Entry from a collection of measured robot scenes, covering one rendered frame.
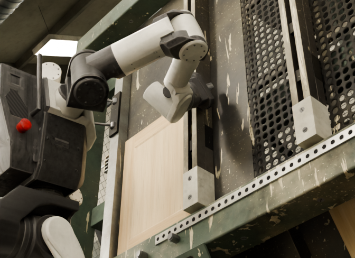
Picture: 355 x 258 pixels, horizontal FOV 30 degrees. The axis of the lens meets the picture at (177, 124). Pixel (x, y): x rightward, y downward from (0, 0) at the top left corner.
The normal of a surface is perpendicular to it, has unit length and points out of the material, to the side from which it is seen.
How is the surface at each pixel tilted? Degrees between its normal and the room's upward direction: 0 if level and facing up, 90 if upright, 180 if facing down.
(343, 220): 90
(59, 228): 90
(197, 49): 158
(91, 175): 90
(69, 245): 90
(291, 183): 58
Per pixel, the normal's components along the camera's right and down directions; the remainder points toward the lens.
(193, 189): -0.74, -0.43
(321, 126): 0.67, -0.46
